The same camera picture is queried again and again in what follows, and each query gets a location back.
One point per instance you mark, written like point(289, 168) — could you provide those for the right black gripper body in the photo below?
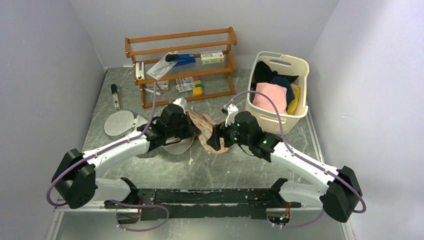
point(232, 136)

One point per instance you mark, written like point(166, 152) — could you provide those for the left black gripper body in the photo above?
point(184, 129)

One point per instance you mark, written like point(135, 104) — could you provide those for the floral mesh laundry bag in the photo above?
point(205, 124)

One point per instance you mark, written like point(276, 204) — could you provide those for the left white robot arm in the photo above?
point(76, 179)

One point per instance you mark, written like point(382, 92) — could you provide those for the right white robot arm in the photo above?
point(336, 190)

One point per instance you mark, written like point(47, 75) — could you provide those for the cream laundry basket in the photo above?
point(286, 65)

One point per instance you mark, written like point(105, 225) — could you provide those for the white red pen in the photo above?
point(153, 92)

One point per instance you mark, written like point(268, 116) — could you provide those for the small white box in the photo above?
point(164, 85)

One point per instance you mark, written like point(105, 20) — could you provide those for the highlighter marker pack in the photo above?
point(187, 83)

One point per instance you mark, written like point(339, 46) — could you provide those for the pink folded cloth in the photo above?
point(276, 93)

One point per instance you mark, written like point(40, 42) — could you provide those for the yellow cloth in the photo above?
point(292, 106)

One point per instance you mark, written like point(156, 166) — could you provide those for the clear plastic packet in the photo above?
point(161, 68)

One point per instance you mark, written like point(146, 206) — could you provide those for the black garment in basket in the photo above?
point(262, 73)

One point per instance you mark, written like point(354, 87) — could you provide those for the dark teal cloth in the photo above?
point(285, 83)

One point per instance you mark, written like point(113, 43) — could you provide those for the black silver marker device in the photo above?
point(115, 97)

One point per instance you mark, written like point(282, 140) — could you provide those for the blue stapler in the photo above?
point(180, 59)

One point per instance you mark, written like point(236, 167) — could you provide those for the white green box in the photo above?
point(211, 57)

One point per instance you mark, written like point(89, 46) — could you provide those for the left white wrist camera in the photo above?
point(182, 102)

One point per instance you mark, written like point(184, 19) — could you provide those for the aluminium frame rail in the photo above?
point(94, 222)

